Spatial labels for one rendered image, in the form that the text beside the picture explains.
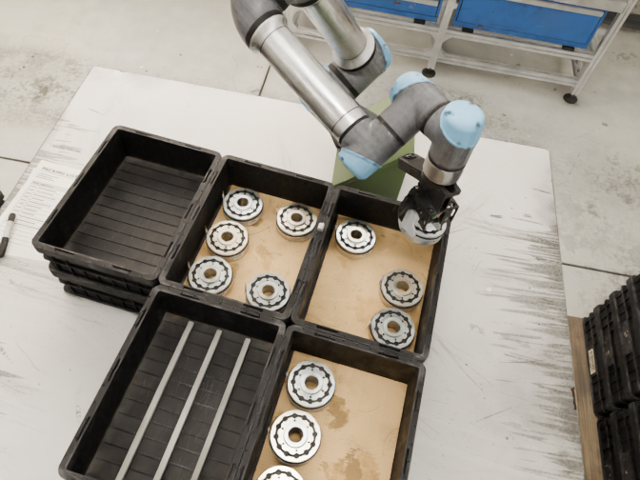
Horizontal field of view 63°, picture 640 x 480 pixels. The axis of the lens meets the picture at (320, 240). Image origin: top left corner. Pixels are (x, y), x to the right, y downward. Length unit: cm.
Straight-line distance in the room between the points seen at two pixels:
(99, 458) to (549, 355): 109
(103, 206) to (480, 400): 106
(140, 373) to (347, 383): 44
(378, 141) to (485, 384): 71
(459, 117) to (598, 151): 232
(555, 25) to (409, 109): 221
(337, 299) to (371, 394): 24
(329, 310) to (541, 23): 224
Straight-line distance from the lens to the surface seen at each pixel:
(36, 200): 170
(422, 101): 99
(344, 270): 131
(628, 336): 205
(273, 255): 132
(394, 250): 137
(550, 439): 144
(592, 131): 333
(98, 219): 144
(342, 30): 131
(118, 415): 120
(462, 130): 93
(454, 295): 150
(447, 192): 103
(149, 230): 139
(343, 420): 117
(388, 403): 119
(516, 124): 314
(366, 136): 100
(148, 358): 123
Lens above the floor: 195
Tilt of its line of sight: 56 degrees down
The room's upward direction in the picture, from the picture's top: 9 degrees clockwise
